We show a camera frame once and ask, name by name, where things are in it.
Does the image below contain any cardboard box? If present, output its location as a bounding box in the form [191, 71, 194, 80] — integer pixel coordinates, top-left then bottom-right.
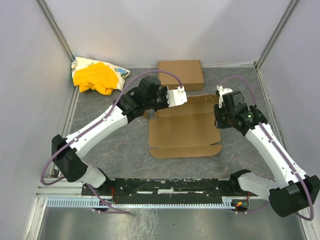
[158, 60, 205, 91]
[143, 94, 222, 159]

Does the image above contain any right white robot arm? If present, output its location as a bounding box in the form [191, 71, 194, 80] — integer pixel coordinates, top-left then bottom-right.
[213, 85, 320, 221]

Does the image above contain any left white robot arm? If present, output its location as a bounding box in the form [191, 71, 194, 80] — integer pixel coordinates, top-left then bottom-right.
[49, 75, 186, 189]

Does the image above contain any folded cardboard box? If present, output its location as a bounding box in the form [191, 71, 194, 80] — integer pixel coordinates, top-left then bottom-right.
[158, 60, 205, 91]

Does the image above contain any yellow cloth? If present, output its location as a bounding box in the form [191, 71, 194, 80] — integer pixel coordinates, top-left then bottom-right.
[73, 62, 119, 95]

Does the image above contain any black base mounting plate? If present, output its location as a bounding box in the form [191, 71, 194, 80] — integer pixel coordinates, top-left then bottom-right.
[95, 178, 256, 205]

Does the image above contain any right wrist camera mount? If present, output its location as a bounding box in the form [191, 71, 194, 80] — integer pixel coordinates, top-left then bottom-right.
[216, 85, 233, 108]

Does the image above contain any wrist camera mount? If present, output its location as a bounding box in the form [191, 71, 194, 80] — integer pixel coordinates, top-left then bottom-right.
[216, 85, 233, 108]
[166, 86, 188, 108]

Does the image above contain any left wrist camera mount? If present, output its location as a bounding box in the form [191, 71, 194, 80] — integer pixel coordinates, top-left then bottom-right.
[166, 86, 188, 108]

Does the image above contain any slotted cable duct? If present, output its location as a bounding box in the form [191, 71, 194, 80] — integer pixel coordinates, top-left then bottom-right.
[46, 197, 238, 208]

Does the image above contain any right aluminium corner post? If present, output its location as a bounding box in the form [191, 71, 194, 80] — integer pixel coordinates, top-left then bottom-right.
[255, 0, 300, 71]

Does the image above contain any aluminium corner post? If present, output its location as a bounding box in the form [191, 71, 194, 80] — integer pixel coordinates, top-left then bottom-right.
[255, 0, 300, 71]
[35, 0, 75, 62]

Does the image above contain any left aluminium corner post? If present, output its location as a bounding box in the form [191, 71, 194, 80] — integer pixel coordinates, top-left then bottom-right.
[35, 0, 75, 62]

